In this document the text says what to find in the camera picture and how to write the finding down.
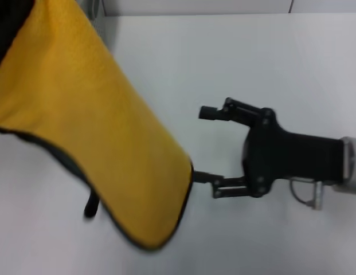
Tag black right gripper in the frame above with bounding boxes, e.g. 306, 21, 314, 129
191, 97, 347, 200

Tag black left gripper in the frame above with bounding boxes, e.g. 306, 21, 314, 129
0, 0, 34, 73

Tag green and yellow towel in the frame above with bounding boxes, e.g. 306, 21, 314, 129
0, 0, 195, 254

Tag grey perforated plastic storage box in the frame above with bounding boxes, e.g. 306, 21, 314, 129
79, 0, 119, 57

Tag right wrist cable with plug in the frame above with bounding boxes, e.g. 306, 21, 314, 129
289, 176, 324, 211

